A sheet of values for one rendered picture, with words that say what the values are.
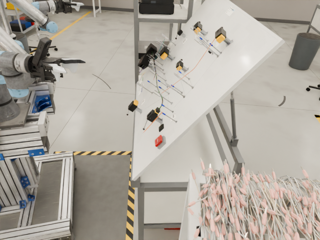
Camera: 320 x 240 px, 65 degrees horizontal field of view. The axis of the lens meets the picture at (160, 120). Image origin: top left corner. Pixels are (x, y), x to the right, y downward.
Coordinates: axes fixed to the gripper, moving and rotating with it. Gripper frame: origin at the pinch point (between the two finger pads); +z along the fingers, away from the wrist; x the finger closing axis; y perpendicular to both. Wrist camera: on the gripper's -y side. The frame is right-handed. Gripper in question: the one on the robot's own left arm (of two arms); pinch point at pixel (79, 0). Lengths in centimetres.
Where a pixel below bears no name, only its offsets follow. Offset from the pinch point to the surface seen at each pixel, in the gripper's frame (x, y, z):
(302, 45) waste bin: 34, 105, 421
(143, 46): 12, 44, 56
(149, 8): 21, 4, 52
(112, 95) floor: -78, 170, 77
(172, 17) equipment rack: 37, 8, 65
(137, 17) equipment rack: 22.2, 10.1, 39.6
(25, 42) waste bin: -227, 135, 6
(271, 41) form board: 147, -29, 15
